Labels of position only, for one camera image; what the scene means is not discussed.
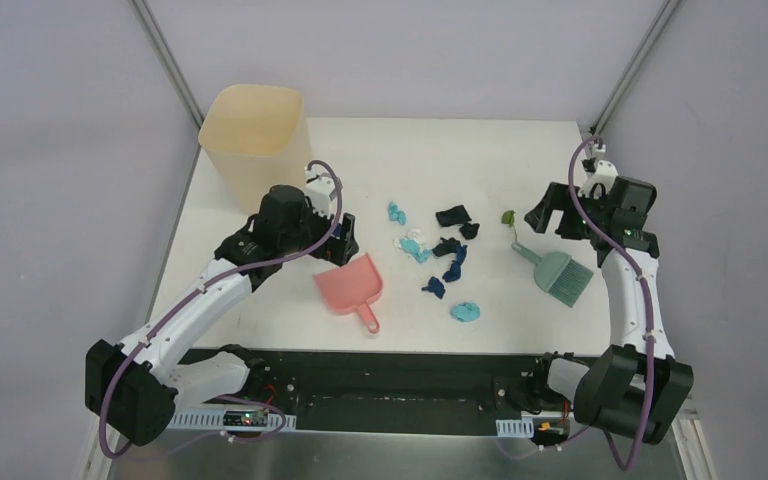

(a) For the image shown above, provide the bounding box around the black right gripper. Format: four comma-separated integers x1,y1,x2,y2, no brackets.
525,182,612,241

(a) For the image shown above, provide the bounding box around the pink plastic dustpan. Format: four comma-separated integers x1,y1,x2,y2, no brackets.
313,254,384,335

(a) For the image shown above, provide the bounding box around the green hand brush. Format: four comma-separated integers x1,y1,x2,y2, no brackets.
511,242,594,308

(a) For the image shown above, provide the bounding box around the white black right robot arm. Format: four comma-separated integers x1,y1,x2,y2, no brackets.
524,176,694,445

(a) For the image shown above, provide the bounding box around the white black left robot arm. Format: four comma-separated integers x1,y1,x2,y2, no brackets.
84,178,358,458

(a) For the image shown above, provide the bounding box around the light blue paper scrap upper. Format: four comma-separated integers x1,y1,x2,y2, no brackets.
387,202,407,226

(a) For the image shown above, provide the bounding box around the light blue paper scrap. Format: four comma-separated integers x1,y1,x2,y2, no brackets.
387,202,407,226
450,302,481,323

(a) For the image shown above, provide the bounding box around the white blue paper scrap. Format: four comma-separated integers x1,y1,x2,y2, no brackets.
393,228,433,264

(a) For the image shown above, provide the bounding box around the green paper scrap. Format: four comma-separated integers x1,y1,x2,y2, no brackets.
501,210,518,243

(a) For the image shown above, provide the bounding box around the dark blue paper scrap small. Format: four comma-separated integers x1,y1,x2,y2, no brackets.
421,276,446,300

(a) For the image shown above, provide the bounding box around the dark blue paper scrap long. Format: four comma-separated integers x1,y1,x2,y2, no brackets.
442,245,468,283

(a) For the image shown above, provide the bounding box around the black paper scrap large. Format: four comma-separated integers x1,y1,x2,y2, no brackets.
435,205,472,228

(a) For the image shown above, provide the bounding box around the black paper scrap small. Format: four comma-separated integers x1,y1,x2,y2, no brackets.
459,222,480,240

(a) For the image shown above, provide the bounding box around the beige plastic waste bin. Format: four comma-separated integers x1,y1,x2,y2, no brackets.
199,84,313,213

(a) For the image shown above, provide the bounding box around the light blue paper scrap lower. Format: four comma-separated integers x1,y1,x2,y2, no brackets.
450,302,481,323

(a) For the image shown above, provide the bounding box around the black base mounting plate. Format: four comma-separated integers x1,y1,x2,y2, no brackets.
178,347,597,439

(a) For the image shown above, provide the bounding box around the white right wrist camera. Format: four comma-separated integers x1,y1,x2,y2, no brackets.
578,145,618,200

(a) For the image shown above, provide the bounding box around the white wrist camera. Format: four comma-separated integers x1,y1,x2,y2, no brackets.
305,166,340,220
578,145,618,200

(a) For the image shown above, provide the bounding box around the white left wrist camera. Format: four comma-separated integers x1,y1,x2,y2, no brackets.
305,166,340,220

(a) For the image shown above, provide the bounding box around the left white cable duct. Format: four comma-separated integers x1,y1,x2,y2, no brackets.
167,407,296,433

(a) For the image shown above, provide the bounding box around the white cable duct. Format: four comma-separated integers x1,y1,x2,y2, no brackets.
495,417,535,439
167,407,296,433

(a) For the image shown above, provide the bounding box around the right white cable duct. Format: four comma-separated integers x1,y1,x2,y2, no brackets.
495,417,535,439

